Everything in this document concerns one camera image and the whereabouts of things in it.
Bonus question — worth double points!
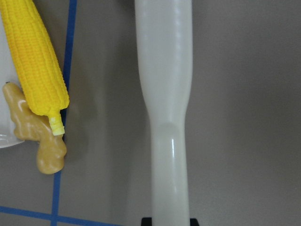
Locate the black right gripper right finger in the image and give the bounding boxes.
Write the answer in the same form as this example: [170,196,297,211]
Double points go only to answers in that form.
[190,218,198,226]

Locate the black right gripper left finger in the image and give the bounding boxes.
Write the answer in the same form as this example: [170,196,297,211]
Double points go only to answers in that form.
[141,218,152,226]

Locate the tan toy ginger root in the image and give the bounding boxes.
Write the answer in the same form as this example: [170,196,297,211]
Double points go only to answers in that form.
[2,82,67,174]

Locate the beige plastic dustpan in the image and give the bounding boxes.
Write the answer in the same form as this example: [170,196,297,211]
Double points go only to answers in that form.
[0,22,23,148]

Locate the yellow toy corn cob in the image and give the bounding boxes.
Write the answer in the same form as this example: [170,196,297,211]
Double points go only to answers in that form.
[0,0,70,136]

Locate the beige hand brush black bristles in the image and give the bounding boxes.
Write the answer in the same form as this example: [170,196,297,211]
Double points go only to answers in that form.
[135,0,193,226]

